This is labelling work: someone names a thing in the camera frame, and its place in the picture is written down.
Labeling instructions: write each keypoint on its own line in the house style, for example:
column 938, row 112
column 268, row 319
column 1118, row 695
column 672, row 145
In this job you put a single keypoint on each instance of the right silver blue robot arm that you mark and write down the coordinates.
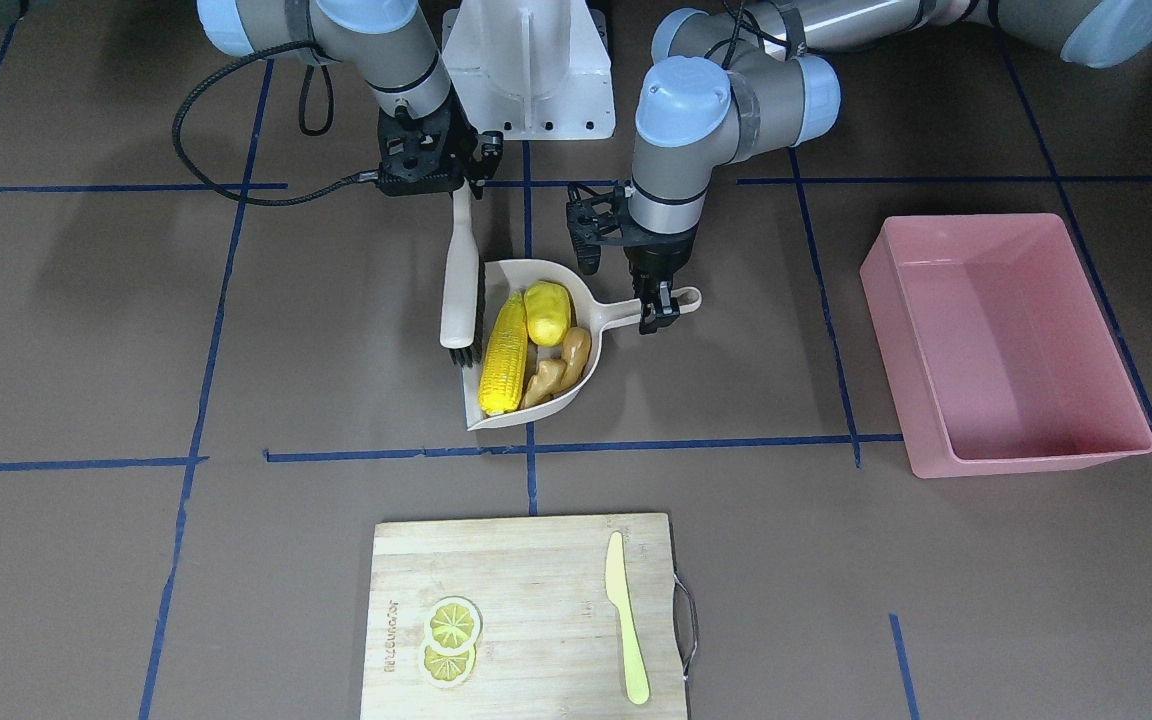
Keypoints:
column 389, row 42

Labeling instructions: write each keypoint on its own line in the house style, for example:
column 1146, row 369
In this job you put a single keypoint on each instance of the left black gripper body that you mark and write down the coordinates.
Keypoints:
column 656, row 258

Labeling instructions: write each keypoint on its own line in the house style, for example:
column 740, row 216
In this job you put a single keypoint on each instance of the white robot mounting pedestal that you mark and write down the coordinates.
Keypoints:
column 533, row 70

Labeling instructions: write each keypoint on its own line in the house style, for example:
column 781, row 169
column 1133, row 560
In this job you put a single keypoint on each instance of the beige hand brush black bristles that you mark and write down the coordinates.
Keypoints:
column 460, row 322

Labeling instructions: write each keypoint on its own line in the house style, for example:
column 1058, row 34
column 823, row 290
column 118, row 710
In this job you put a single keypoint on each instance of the pink plastic bin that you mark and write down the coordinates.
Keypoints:
column 996, row 350

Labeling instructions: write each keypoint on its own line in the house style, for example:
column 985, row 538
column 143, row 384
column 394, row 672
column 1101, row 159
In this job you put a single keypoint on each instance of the tan toy ginger root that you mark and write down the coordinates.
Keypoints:
column 554, row 375

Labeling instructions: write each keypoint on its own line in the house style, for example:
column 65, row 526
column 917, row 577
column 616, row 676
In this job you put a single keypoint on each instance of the yellow plastic knife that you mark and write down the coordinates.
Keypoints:
column 635, row 680

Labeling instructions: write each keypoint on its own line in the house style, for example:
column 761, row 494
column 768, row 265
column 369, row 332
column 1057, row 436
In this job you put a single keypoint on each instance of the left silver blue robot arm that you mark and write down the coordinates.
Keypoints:
column 727, row 86

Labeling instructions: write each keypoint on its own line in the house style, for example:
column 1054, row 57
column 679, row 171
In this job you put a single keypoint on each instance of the beige plastic dustpan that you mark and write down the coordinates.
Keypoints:
column 514, row 275

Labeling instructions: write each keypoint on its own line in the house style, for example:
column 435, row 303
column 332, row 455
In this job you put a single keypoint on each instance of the bamboo cutting board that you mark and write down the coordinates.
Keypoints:
column 549, row 648

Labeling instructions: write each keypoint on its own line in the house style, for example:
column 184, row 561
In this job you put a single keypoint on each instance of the yellow toy corn cob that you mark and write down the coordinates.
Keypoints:
column 501, row 386

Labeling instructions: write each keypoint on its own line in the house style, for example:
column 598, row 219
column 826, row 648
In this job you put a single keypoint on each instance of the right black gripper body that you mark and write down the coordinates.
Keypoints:
column 463, row 142

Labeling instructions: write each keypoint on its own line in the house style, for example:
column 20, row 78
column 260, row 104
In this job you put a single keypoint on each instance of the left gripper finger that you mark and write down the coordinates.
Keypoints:
column 668, row 308
column 648, row 293

